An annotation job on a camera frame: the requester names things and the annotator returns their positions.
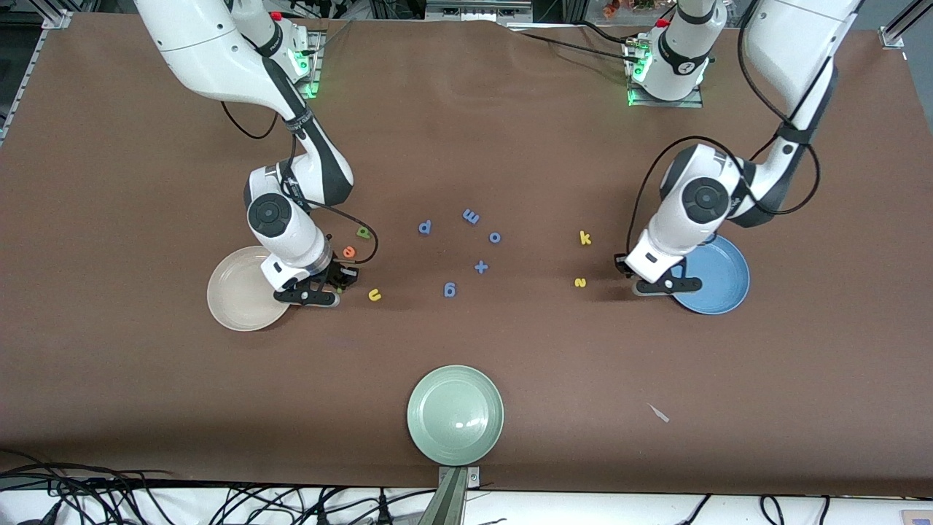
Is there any blue plate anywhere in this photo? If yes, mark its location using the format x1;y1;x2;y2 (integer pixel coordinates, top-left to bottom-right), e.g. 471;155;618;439
667;233;751;316

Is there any pale beige plate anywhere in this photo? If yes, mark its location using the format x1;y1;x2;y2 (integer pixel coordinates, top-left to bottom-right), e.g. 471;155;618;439
206;246;292;333

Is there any grey metal box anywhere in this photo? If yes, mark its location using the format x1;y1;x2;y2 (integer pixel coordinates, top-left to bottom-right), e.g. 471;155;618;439
425;0;534;23

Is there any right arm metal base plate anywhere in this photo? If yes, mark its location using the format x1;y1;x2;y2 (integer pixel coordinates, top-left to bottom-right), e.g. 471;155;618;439
288;29;321;101

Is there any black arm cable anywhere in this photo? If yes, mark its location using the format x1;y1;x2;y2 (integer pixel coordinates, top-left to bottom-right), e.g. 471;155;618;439
221;101;380;265
625;0;822;256

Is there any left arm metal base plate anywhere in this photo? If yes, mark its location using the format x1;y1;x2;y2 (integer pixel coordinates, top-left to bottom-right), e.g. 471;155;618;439
627;36;704;110

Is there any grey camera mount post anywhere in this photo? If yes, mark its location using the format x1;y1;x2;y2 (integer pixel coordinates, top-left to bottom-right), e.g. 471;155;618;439
418;467;482;525

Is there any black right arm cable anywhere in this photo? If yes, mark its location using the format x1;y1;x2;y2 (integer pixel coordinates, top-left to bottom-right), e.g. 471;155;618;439
221;101;380;265

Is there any black cable tangle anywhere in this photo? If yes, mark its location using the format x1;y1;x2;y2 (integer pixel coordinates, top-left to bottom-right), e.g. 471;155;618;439
0;446;438;525

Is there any pale green plate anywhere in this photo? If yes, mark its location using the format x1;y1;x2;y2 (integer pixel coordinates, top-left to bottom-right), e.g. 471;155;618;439
407;365;505;467

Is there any aluminium frame rail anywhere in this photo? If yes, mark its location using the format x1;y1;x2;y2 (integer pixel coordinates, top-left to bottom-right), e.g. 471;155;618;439
0;9;74;143
878;0;933;50

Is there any black base cable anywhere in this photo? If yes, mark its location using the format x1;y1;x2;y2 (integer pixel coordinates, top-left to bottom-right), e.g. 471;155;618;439
507;20;642;66

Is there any brown table cover sheet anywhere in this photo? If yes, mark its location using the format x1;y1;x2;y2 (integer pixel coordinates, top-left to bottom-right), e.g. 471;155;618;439
0;11;933;500

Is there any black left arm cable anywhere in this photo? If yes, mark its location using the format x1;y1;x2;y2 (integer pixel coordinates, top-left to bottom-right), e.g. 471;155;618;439
625;0;822;256

